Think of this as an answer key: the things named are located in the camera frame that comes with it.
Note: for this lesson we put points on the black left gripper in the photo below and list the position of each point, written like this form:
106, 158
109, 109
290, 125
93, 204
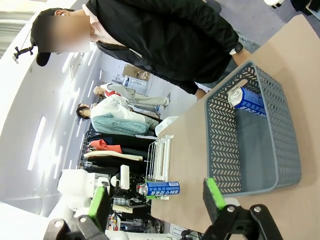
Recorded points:
123, 193

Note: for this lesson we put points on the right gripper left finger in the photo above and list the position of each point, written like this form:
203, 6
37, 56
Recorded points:
98, 207

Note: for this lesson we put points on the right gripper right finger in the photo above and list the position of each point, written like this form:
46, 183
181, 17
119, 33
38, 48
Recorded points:
212, 197

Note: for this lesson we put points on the blue Pocari Sweat can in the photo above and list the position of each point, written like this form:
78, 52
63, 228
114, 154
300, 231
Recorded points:
162, 188
250, 102

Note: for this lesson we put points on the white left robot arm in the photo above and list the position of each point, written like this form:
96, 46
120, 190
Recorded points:
75, 185

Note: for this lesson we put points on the person's right hand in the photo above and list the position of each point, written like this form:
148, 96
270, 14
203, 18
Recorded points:
201, 94

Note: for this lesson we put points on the person's left hand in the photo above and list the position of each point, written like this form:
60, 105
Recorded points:
242, 57

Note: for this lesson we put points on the clothes rack with dark garments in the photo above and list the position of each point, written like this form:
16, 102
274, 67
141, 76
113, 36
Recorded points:
112, 152

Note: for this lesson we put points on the grey plastic lattice basket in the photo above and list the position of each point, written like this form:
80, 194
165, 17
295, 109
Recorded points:
257, 155

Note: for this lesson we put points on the white plastic bag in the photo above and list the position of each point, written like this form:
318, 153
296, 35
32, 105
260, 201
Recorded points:
166, 126

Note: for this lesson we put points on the mannequin in white shirt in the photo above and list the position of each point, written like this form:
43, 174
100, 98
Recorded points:
112, 112

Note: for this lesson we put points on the mannequin in grey vest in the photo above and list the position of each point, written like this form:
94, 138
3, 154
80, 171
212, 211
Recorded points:
130, 96

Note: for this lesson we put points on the white slatted crate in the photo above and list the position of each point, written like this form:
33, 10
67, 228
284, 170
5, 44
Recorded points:
135, 81

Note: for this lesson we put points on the stacked cardboard boxes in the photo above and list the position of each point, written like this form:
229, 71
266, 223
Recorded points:
132, 71

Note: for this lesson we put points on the person in black jacket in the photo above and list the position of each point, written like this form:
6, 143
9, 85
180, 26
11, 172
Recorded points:
162, 37

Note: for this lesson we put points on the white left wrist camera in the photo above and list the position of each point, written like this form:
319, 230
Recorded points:
124, 176

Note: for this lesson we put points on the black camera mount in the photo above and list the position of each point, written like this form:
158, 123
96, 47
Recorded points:
23, 51

